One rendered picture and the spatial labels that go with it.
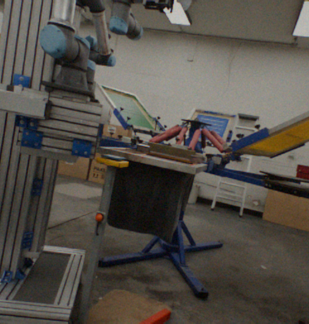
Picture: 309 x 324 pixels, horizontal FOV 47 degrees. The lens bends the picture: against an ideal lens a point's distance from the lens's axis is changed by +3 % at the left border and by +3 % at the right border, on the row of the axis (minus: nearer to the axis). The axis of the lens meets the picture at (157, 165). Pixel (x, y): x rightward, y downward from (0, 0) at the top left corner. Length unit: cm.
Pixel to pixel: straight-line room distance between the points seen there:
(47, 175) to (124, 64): 542
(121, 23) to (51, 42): 31
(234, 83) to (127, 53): 217
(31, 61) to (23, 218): 80
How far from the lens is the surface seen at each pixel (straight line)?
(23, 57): 197
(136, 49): 722
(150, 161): 193
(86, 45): 176
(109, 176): 181
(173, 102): 681
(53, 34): 163
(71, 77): 172
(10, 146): 196
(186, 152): 248
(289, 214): 656
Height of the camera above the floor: 113
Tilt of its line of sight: 5 degrees down
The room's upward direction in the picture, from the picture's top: 11 degrees clockwise
